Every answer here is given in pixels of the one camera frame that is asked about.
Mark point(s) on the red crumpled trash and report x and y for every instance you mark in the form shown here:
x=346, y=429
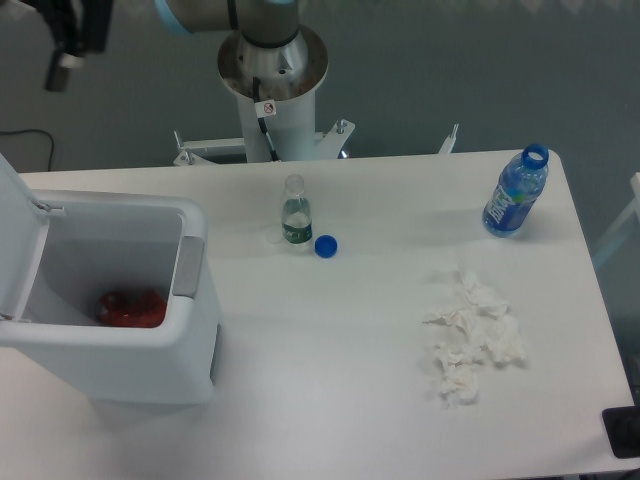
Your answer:
x=116, y=310

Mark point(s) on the small clear water bottle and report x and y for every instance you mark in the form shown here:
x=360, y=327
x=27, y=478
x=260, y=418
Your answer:
x=295, y=215

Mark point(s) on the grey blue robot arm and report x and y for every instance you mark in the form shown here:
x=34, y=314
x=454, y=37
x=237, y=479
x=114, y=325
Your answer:
x=268, y=24

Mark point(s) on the white trash can lid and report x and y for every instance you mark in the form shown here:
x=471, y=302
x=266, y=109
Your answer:
x=25, y=221

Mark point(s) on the black device at edge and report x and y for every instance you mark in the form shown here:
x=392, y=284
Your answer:
x=622, y=428

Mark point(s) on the white furniture at right edge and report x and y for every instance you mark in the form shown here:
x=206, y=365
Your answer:
x=619, y=230

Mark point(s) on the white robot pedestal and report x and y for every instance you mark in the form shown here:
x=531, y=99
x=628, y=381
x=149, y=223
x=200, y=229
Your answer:
x=275, y=92

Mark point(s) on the white plastic trash can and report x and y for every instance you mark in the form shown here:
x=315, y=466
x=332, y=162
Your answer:
x=131, y=244

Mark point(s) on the crumpled white tissue paper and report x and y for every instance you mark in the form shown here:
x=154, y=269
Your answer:
x=480, y=332

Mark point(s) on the white bottle cap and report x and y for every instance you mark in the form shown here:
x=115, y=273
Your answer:
x=273, y=237

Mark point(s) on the blue bottle cap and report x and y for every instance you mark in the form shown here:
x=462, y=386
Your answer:
x=326, y=246

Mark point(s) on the blue drink bottle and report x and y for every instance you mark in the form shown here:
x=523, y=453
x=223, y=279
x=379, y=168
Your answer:
x=520, y=184

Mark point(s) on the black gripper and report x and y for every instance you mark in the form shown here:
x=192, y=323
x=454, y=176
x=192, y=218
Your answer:
x=74, y=35

